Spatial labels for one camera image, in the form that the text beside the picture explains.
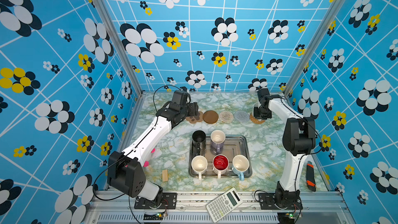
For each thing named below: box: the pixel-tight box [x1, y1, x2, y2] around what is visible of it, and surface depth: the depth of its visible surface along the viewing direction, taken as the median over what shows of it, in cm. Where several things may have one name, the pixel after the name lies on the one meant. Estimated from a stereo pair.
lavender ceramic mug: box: [210, 129, 226, 154], surface depth 91 cm
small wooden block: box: [162, 169, 169, 182], surface depth 82 cm
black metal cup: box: [192, 130, 207, 156], surface depth 91 cm
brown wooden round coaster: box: [202, 109, 219, 124], surface depth 108 cm
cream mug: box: [191, 155, 208, 181], surface depth 79 cm
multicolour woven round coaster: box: [218, 110, 234, 124], surface depth 107 cm
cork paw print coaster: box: [185, 110, 204, 124], surface depth 107 cm
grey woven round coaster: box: [233, 109, 250, 123], surface depth 107 cm
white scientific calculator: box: [205, 187, 244, 223], surface depth 74 cm
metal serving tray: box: [188, 135, 253, 181], surface depth 86 cm
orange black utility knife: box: [306, 160, 317, 192], surface depth 82 cm
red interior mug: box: [212, 154, 230, 179], surface depth 81 cm
